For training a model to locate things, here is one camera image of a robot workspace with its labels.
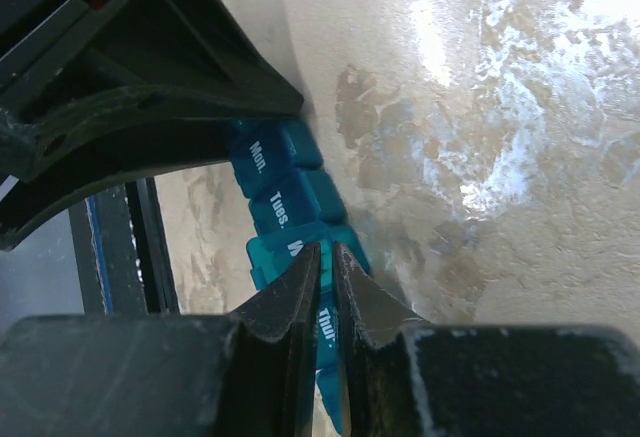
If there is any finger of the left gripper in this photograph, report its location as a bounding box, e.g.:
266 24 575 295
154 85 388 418
1 84 295 250

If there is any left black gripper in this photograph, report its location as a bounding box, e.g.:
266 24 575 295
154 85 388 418
1 0 303 122

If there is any teal weekly pill organizer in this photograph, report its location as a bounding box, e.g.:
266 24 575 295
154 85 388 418
228 120 369 431

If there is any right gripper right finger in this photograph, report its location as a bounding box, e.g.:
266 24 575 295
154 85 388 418
333 243 639 436

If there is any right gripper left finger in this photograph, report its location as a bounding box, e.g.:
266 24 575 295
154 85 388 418
1 243 321 436

